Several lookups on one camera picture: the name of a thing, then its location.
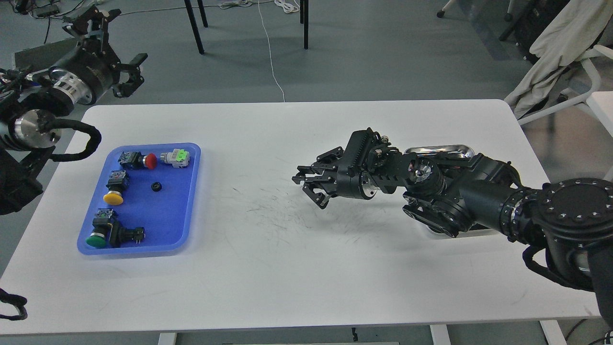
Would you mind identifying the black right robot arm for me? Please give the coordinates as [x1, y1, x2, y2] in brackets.
[293, 127, 613, 325]

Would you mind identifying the yellow push button switch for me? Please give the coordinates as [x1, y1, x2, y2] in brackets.
[103, 170, 129, 206]

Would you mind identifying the beige cloth on chair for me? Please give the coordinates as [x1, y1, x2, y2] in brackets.
[504, 0, 613, 120]

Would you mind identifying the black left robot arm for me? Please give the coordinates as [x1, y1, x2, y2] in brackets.
[0, 4, 147, 215]

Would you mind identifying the grey green switch part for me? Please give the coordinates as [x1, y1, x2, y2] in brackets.
[159, 149, 190, 168]

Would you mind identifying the red push button switch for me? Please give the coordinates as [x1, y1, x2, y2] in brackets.
[117, 151, 158, 170]

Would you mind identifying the small black gear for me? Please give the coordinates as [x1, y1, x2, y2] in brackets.
[150, 182, 163, 192]

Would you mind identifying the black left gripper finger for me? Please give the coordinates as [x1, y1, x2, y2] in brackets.
[63, 6, 121, 51]
[113, 53, 148, 98]

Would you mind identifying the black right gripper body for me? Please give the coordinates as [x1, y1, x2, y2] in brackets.
[330, 127, 389, 199]

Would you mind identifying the blue plastic tray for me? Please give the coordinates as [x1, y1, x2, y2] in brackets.
[77, 142, 201, 255]

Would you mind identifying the grey green plastic crate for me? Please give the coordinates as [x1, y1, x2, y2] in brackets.
[11, 37, 78, 72]

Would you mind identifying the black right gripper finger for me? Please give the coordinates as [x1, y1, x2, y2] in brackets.
[302, 185, 337, 209]
[292, 147, 345, 187]

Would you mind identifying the silver metal tray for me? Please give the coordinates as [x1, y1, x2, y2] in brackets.
[404, 144, 499, 238]

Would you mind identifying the black floor cable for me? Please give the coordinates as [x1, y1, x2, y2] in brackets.
[10, 0, 96, 45]

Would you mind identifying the black table leg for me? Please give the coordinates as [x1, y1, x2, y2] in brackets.
[298, 0, 309, 50]
[184, 0, 205, 55]
[197, 0, 209, 28]

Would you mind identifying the green push button switch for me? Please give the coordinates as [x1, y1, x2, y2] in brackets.
[85, 208, 120, 249]

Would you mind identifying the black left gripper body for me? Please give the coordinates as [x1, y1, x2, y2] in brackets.
[50, 41, 130, 105]

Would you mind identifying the white floor cable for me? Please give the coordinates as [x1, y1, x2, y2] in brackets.
[219, 0, 300, 103]

